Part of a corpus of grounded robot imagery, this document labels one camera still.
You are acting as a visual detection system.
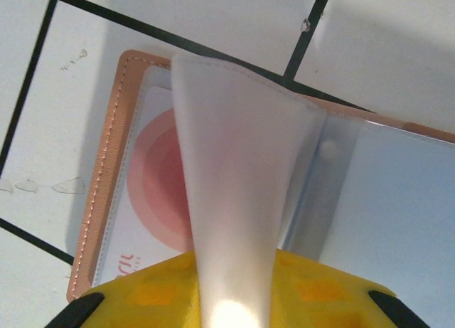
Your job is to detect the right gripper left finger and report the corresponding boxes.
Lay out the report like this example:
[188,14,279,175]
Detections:
[45,251,205,328]

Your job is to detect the light blue card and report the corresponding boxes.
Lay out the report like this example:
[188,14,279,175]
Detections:
[284,127,455,328]

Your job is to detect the white card with red circles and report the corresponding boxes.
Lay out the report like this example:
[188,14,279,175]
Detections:
[92,85,200,290]

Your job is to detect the pink leather card holder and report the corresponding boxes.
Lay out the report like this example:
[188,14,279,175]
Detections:
[65,49,455,328]

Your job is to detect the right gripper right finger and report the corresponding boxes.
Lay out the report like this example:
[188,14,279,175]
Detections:
[268,248,431,328]

